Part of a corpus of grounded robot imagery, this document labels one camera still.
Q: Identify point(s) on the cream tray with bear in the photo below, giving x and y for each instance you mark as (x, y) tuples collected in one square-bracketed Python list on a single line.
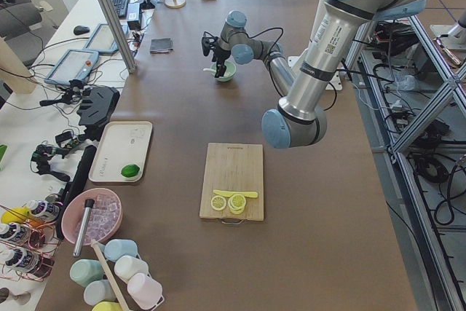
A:
[(122, 143)]

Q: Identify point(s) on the wooden stick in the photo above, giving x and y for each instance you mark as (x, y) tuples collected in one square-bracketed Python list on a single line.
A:
[(101, 258)]

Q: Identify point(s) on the aluminium frame post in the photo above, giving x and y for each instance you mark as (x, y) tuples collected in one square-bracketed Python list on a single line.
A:
[(113, 22)]

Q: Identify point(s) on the green cup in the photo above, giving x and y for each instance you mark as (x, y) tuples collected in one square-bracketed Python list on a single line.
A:
[(85, 271)]

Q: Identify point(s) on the blue cup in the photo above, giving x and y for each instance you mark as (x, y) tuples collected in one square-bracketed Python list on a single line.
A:
[(117, 248)]

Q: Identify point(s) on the bamboo cutting board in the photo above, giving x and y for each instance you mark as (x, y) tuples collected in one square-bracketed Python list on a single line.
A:
[(233, 167)]

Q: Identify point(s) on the black tube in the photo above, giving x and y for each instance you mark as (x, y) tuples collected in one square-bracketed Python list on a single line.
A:
[(77, 185)]

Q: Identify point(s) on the yellow lemon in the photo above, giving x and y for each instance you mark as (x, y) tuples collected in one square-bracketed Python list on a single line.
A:
[(15, 215)]

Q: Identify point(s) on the pink cup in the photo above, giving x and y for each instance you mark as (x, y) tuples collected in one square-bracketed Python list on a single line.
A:
[(145, 291)]

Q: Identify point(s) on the teach pendant near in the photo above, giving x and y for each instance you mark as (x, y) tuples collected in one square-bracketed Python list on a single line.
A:
[(74, 65)]

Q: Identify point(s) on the steel muddler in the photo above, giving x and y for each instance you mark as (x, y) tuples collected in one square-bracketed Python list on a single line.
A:
[(88, 206)]

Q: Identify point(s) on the teach pendant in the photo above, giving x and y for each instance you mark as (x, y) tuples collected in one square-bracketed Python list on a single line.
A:
[(74, 65), (102, 40)]

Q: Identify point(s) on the light green bowl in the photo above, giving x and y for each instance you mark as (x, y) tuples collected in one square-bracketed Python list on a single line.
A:
[(229, 73)]

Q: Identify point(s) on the green lime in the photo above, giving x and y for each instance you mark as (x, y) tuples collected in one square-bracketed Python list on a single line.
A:
[(130, 171)]

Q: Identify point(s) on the grey folded cloth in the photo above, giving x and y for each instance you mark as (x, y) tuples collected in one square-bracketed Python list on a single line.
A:
[(162, 45)]

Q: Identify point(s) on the white cup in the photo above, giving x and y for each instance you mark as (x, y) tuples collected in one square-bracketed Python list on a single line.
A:
[(128, 266)]

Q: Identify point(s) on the yellow cup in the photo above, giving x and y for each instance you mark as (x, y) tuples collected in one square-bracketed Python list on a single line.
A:
[(107, 306)]

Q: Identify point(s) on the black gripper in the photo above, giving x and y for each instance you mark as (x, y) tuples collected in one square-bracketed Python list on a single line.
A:
[(219, 54)]

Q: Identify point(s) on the lemon slice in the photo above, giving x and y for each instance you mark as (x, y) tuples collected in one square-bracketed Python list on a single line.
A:
[(237, 204), (218, 203)]

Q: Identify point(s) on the pink bowl with ice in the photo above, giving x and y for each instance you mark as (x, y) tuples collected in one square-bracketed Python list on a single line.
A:
[(105, 216)]

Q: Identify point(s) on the computer mouse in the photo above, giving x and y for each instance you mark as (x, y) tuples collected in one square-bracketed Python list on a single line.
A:
[(80, 29)]

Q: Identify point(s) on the teach pendant far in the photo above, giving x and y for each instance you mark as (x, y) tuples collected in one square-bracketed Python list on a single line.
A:
[(102, 40)]

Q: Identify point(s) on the yellow plastic knife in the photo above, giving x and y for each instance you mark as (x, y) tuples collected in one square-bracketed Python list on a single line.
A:
[(225, 193)]

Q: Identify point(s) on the lower lemon slice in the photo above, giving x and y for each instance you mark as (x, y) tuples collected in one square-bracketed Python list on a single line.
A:
[(218, 203)]

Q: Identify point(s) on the upper lemon slice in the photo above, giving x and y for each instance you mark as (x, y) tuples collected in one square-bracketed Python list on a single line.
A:
[(237, 204)]

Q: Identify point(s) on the sauce bottle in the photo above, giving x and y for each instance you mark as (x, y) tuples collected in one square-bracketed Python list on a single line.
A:
[(43, 210)]

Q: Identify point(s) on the grey office chair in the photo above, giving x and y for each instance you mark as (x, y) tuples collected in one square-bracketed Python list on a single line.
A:
[(22, 29)]

